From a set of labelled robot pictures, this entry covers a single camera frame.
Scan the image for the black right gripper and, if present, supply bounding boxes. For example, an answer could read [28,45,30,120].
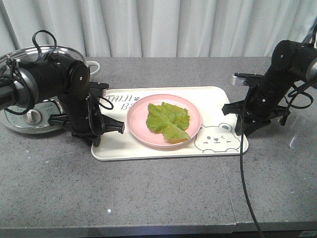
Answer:
[221,86,290,136]

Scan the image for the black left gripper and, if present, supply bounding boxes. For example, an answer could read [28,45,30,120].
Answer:
[48,93,125,147]

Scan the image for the cream bear serving tray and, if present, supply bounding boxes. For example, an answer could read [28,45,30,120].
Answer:
[91,86,249,161]

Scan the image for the pink round plate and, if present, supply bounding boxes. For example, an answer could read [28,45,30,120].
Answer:
[127,94,202,148]

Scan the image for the green lettuce leaf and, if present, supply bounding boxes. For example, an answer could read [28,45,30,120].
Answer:
[146,102,190,144]

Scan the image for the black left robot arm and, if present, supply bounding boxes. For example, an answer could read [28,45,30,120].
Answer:
[0,54,125,146]

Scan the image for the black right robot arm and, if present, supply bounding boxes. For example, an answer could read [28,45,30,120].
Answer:
[222,40,317,135]

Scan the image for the pale green electric pot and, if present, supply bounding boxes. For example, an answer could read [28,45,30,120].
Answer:
[0,45,100,134]

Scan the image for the white pleated curtain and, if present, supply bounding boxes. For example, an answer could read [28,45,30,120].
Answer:
[0,0,317,57]

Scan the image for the black hanging cable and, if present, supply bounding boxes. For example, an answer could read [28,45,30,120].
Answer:
[239,99,265,238]

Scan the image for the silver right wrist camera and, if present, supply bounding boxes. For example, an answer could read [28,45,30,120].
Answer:
[231,73,250,86]

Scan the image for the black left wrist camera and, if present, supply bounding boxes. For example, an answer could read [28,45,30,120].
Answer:
[90,82,109,98]

